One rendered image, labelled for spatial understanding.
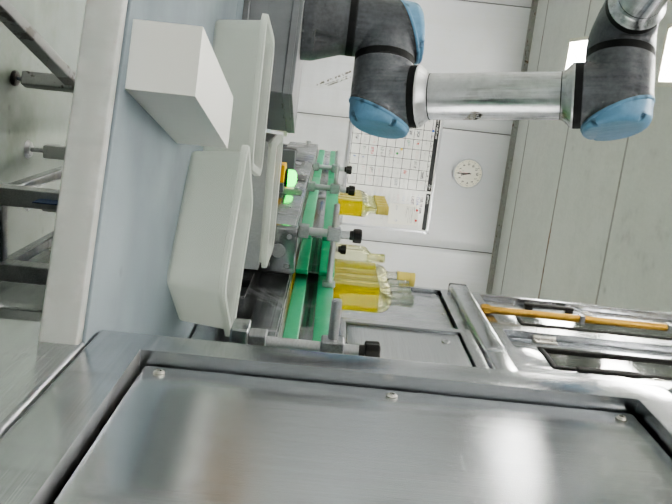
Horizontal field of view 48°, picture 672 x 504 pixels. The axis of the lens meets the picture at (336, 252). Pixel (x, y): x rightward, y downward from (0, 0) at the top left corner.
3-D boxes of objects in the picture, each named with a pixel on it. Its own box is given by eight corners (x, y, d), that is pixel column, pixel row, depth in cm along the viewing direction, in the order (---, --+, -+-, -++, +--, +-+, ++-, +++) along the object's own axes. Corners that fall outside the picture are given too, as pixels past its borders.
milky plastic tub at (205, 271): (150, 285, 88) (224, 293, 88) (183, 129, 98) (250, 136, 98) (169, 336, 103) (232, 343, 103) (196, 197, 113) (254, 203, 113)
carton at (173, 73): (133, 19, 64) (203, 26, 65) (182, 92, 88) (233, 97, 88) (125, 88, 64) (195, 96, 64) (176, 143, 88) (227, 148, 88)
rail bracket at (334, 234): (293, 284, 149) (355, 291, 149) (301, 201, 145) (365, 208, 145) (294, 280, 152) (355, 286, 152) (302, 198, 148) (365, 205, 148)
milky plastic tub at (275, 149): (215, 267, 128) (265, 272, 129) (224, 135, 123) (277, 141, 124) (229, 244, 145) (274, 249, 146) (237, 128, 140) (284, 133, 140)
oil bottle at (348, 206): (309, 211, 267) (388, 220, 267) (310, 196, 265) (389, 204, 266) (309, 209, 272) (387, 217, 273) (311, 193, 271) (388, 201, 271)
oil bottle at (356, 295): (290, 305, 159) (390, 315, 159) (292, 279, 157) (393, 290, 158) (291, 297, 164) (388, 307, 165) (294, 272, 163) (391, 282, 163)
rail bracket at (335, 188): (305, 191, 204) (354, 196, 205) (308, 164, 203) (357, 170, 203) (306, 189, 208) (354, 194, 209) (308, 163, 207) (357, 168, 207)
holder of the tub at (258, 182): (210, 295, 130) (255, 300, 130) (221, 136, 124) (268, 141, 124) (224, 270, 147) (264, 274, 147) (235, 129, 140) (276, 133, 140)
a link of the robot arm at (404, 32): (356, 12, 152) (422, 20, 152) (349, 74, 150) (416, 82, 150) (360, -19, 140) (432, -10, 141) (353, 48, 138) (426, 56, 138)
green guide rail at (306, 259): (295, 273, 153) (334, 277, 153) (295, 268, 152) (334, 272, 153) (317, 168, 323) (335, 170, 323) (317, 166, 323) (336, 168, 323)
